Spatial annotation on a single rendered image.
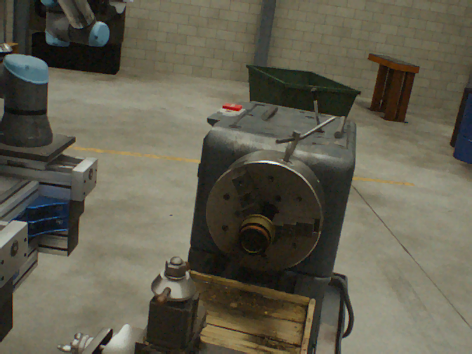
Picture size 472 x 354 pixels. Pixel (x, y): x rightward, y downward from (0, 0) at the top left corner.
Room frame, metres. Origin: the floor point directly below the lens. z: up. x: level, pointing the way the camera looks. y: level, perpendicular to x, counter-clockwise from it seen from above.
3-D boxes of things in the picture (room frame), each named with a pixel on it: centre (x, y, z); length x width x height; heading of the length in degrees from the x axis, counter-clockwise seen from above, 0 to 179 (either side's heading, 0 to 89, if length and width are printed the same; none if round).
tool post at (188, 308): (0.84, 0.08, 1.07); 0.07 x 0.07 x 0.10; 80
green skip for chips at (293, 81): (6.51, -0.56, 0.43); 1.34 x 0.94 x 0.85; 20
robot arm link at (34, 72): (1.45, 0.63, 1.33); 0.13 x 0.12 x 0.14; 68
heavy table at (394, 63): (10.14, -2.51, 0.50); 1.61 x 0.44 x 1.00; 8
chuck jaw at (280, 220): (1.29, -0.17, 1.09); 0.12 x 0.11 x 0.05; 80
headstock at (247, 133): (1.78, -0.14, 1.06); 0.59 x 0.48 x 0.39; 170
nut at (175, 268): (0.83, 0.08, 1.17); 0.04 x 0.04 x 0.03
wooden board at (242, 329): (1.13, -0.05, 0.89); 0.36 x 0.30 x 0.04; 80
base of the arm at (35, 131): (1.45, 0.62, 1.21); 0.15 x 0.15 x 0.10
